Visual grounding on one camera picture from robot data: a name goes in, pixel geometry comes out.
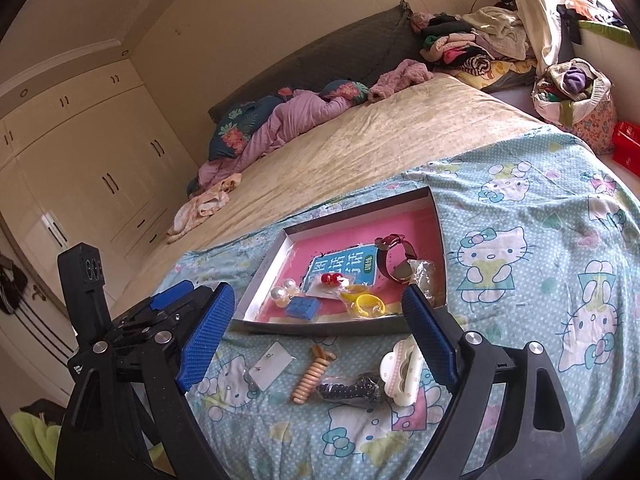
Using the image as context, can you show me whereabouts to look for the beige bed cover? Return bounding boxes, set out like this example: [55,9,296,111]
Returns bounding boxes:
[110,74,542,315]

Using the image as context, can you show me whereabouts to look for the yellow bangles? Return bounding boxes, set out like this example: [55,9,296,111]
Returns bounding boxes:
[338,284,387,318]

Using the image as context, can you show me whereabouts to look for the dark bead bracelet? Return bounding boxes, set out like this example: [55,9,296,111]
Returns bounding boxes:
[316,372,386,409]

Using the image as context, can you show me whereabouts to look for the floral bag with clothes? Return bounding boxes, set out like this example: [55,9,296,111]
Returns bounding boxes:
[532,58,617,155]

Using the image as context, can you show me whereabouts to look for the cream wardrobe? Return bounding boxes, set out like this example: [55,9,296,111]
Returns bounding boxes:
[1,61,196,402]

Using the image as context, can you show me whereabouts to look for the red box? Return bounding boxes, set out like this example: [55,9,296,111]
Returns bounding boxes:
[612,120,640,176]

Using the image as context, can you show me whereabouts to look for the pink fuzzy garment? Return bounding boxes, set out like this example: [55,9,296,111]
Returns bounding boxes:
[368,58,434,103]

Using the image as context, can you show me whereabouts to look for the clothes on windowsill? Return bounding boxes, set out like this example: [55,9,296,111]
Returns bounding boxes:
[556,0,638,49]

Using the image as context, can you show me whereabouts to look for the stud earrings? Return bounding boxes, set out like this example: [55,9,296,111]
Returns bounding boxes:
[248,341,295,391]

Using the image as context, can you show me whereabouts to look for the pink Chinese book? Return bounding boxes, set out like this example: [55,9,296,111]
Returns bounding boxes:
[264,206,444,323]

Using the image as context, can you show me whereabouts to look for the light pink cloth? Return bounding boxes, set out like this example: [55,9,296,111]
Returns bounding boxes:
[166,174,242,244]

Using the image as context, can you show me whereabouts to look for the floral dark pillow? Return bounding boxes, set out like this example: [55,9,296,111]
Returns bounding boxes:
[208,79,369,162]

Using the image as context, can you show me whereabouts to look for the dark green headboard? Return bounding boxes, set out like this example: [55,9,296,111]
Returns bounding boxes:
[208,0,422,122]

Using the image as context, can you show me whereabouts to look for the gold jewelry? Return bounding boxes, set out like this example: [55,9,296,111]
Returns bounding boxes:
[408,259,435,301]

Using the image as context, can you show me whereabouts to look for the blue small jewelry box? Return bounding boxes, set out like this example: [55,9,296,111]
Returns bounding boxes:
[285,296,321,321]

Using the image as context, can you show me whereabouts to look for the pink blanket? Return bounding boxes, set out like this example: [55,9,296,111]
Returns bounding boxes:
[198,81,358,190]

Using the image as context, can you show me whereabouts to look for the green sleeve left forearm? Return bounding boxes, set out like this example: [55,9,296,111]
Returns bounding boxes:
[8,408,166,478]

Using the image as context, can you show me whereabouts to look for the dark cardboard box tray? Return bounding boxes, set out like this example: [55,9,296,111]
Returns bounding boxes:
[230,185,448,337]

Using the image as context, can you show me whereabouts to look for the pile of clothes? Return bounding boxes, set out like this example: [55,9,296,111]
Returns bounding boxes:
[410,6,537,93]

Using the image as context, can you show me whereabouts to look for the white pink hair claw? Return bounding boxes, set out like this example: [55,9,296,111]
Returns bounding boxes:
[378,336,425,408]

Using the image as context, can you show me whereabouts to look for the red ball earrings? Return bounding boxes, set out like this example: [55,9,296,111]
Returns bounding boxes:
[306,272,350,300]

